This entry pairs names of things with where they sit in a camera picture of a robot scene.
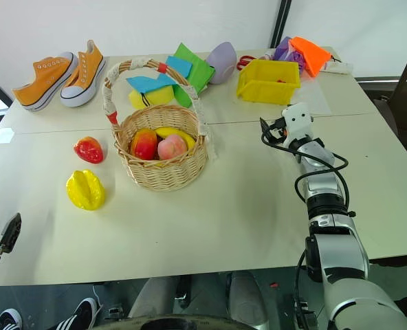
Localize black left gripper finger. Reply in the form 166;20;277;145
0;212;23;254

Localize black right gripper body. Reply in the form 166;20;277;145
269;117;288;140

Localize red strawberry-shaped fruit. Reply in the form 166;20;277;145
74;136;105;164

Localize red-yellow mango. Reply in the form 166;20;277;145
130;128;159;161

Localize yellow plastic bin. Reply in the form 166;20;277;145
236;58;301;105

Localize clear plastic sheet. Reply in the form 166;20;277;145
287;80;333;116

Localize red scissors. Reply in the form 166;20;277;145
236;55;256;72

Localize black white striped shoe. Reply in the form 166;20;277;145
0;308;23;330
50;297;98;330

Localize purple bowl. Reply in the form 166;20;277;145
205;41;238;85

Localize orange cloth bag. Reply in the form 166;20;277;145
288;36;332;78

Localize yellow starfruit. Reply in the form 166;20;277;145
65;169;106;211

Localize green cloth bag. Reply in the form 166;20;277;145
172;42;216;109

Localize white flat package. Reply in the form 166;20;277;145
322;57;354;74

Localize yellow banana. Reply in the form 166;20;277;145
154;126;197;151

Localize pink peach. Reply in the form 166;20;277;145
157;133;188;162

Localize black vertical pole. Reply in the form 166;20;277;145
269;0;292;49

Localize blue cloth bag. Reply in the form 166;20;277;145
126;55;195;94

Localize yellow sponge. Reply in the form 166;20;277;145
128;84;175;110

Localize dark office chair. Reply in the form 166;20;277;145
357;42;407;166

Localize orange canvas sneaker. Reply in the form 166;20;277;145
11;51;79;112
59;39;107;108

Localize grey rounded robot leg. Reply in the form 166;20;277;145
127;276;180;319
226;271;270;330

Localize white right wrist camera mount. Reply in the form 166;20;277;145
280;102;314;146

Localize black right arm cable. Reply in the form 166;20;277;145
260;130;351;211

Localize wicker basket with handle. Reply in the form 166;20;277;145
102;58;219;193

